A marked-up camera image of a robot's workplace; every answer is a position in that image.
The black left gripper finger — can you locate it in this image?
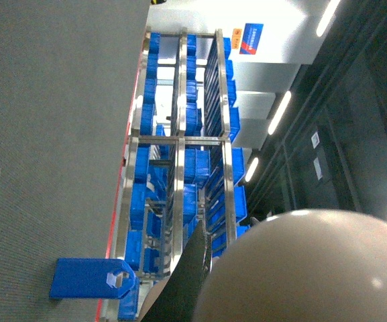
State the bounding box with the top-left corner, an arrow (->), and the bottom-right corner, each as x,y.
142,221 -> 212,321

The blue plastic part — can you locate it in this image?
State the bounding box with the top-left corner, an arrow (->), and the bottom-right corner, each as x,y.
49,258 -> 137,299

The beige plastic dustpan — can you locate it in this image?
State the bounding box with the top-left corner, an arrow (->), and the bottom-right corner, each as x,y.
142,209 -> 387,321

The metal shelf rack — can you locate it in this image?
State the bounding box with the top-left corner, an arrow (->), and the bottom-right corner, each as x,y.
97,30 -> 247,321

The blue wall sign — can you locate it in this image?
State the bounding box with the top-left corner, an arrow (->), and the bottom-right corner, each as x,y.
239,23 -> 264,55

